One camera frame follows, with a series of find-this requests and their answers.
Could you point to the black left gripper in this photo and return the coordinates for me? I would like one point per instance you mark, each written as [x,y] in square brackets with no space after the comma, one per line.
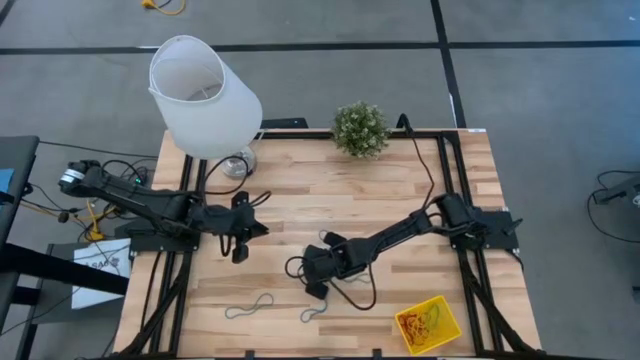
[225,220]

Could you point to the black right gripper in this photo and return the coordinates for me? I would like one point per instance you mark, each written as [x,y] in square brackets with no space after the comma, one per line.
[335,260]

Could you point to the red rubber band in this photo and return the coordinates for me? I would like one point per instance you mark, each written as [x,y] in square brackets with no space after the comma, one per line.
[417,337]
[410,330]

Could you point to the yellow plastic mesh bin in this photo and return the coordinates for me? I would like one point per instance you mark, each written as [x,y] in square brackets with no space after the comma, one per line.
[445,325]

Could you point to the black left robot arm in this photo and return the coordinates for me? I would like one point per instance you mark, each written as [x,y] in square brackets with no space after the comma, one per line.
[150,205]

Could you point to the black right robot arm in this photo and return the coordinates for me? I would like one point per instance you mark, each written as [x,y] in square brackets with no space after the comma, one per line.
[395,232]

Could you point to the black box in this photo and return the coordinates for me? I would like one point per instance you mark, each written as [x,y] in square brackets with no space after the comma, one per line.
[285,123]

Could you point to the white shade silver table lamp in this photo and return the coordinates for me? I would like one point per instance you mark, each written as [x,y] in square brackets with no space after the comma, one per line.
[205,100]

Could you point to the green plant in black pot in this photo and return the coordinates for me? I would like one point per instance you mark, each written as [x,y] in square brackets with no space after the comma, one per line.
[360,130]

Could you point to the white paper sheet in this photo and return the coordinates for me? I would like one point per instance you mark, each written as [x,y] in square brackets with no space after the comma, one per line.
[100,280]

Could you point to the black desk bar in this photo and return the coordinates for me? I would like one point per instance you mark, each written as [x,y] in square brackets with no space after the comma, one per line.
[50,267]

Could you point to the grey desk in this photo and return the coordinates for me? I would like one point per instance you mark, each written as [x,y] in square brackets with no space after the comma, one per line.
[17,155]

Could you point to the blue flat item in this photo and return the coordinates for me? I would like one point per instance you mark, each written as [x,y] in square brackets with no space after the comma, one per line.
[5,180]

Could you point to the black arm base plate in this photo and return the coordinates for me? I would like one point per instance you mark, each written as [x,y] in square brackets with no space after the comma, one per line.
[500,235]
[150,245]

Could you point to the black aluminium rig frame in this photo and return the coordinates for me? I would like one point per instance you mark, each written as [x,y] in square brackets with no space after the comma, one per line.
[310,135]

